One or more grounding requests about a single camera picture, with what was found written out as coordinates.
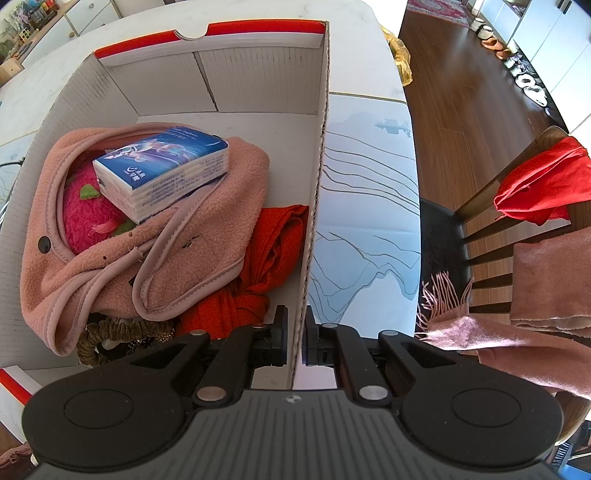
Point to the white wooden sideboard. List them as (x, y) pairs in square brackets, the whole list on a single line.
[(87, 18)]

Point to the pink plush fruit toy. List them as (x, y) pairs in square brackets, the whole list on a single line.
[(87, 217)]

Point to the pink fleece bag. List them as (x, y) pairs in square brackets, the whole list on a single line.
[(198, 230)]

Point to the yellow plastic bag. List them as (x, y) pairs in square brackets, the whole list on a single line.
[(399, 60)]

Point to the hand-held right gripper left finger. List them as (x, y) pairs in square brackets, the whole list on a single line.
[(277, 344)]

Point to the black white slipper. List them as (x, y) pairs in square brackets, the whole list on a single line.
[(531, 90), (519, 65)]

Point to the white cardboard box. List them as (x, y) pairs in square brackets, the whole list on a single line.
[(258, 83)]

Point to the red patterned rug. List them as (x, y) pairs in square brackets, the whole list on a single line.
[(438, 9)]

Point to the blue tissue pack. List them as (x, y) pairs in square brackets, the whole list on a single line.
[(161, 161)]

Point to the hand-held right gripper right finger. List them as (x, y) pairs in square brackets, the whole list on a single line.
[(316, 344)]

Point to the pink fringed scarf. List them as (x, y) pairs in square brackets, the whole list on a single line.
[(554, 277)]

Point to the white wall cabinet unit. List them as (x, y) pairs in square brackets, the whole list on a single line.
[(545, 37)]

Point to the light blue printed table mat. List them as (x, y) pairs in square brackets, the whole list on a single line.
[(364, 184)]

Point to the red cloth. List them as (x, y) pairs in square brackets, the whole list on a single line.
[(540, 189), (277, 240)]

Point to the orange slipper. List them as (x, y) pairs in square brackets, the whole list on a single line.
[(503, 51), (489, 43)]

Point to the brown scrunchie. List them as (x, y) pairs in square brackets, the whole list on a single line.
[(115, 330)]

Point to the dark wooden chair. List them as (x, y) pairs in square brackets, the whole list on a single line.
[(503, 180)]

